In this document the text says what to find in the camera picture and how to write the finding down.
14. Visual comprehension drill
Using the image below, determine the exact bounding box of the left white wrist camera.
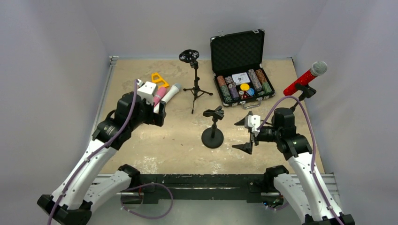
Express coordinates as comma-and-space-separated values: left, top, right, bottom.
138, 82, 158, 105

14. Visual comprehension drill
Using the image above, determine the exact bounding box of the white microphone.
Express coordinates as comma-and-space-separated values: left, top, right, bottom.
161, 83, 182, 103

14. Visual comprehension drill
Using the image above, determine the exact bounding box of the white card deck box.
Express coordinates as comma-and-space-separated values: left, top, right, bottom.
231, 72, 251, 85

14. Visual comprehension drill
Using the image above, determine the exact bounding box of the yellow triangle stand far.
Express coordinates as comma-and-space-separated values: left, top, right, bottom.
151, 73, 169, 88

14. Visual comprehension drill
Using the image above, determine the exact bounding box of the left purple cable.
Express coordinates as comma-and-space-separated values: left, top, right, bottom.
46, 79, 144, 225

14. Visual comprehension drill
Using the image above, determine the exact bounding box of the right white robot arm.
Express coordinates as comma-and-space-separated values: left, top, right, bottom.
234, 108, 355, 225

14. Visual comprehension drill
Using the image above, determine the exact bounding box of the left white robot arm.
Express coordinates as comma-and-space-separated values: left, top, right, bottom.
37, 92, 166, 225

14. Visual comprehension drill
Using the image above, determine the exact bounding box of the black poker chip case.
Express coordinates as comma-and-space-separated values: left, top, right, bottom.
210, 29, 276, 109

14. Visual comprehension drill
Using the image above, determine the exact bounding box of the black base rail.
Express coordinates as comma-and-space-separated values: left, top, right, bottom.
127, 174, 287, 208

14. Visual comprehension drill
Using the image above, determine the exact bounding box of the pink microphone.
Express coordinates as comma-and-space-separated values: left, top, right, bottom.
153, 87, 167, 106

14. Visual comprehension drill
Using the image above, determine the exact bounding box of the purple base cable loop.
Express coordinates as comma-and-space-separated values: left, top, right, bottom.
120, 183, 174, 220

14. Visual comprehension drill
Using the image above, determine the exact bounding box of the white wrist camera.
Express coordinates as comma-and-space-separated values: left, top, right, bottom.
138, 82, 158, 105
244, 115, 262, 136

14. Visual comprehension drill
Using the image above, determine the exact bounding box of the red glitter microphone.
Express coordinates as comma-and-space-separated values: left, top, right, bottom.
283, 61, 328, 96

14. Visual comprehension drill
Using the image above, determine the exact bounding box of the yellow dealer chip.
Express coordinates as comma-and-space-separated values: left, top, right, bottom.
240, 83, 250, 91

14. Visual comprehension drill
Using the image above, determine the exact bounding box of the black tripod mic stand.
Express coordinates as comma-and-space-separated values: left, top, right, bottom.
179, 49, 213, 114

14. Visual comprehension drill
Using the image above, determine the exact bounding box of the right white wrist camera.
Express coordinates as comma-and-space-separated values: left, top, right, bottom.
244, 115, 262, 136

